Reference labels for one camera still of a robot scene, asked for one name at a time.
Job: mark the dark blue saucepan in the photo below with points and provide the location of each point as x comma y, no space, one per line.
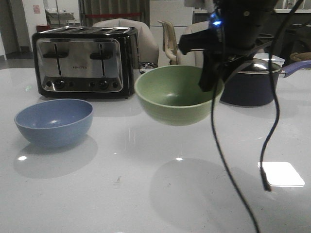
251,90

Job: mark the woven basket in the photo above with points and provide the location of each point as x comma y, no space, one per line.
297,57

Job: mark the beige plastic chair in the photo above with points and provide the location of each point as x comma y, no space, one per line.
169,42

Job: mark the blue bowl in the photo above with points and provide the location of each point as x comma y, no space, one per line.
55,123

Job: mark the green bowl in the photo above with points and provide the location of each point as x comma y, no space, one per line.
171,95

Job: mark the white refrigerator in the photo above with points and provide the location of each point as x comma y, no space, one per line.
173,11

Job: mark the glass pot lid blue knob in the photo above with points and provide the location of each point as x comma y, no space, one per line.
257,66

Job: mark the beige armchair left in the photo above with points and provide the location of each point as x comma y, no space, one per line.
148,48

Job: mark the beige armchair right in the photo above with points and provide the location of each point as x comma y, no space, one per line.
193,58

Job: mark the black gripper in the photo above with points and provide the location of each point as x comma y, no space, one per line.
238,24

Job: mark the red bin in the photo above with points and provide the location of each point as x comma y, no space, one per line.
42,28

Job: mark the beige armchair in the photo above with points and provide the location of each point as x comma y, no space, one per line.
148,48
193,58

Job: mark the black and chrome toaster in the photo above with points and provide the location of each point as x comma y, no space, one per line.
86,62

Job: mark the clear plastic container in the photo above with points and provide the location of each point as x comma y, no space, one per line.
265,57

